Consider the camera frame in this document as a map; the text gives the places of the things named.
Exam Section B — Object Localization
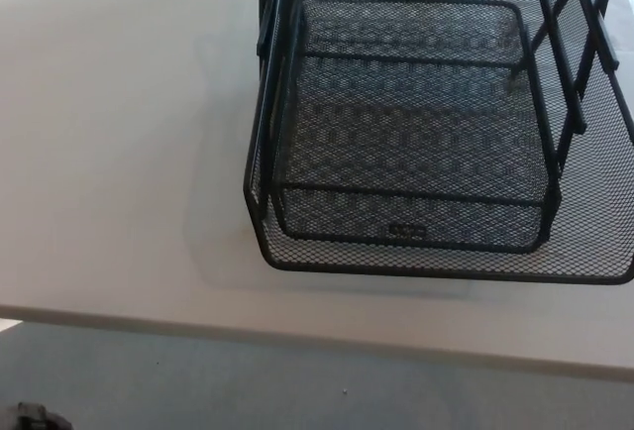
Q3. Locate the black mesh tray with label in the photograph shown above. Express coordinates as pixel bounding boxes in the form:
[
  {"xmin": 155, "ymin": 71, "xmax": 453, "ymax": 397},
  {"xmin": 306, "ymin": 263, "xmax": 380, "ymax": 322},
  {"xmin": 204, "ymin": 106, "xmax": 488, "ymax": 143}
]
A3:
[{"xmin": 274, "ymin": 0, "xmax": 564, "ymax": 255}]

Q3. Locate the dark grey robot body part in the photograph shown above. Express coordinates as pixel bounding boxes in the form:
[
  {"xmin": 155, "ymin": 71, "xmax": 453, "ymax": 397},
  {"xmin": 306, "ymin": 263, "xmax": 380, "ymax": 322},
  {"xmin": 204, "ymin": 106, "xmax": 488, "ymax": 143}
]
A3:
[{"xmin": 13, "ymin": 400, "xmax": 74, "ymax": 430}]

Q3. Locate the black mesh sliding drawer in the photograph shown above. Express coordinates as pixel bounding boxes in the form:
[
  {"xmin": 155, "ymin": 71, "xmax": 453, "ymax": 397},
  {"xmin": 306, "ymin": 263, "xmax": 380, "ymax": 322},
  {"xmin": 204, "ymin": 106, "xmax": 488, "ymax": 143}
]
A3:
[{"xmin": 242, "ymin": 0, "xmax": 634, "ymax": 286}]

